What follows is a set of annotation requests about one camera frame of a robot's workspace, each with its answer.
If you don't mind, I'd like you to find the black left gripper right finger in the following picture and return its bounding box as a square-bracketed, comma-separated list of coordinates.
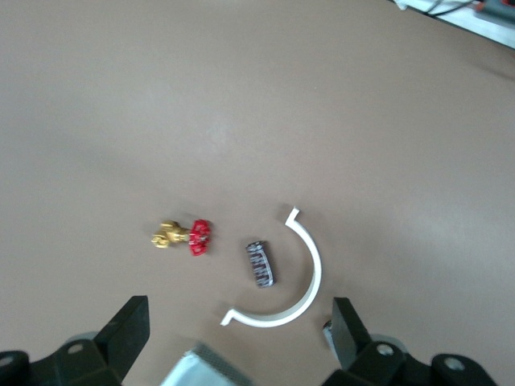
[332, 297, 372, 369]

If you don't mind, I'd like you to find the white curved plastic bracket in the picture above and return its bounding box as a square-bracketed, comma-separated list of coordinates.
[219, 206, 323, 329]

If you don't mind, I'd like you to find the silver metal box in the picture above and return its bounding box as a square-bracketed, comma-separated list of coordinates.
[159, 340, 253, 386]

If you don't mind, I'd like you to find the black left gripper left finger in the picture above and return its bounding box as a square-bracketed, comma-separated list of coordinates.
[96, 295, 150, 385]

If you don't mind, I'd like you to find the brass valve with red handwheel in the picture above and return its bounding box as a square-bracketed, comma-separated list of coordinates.
[150, 219, 213, 257]

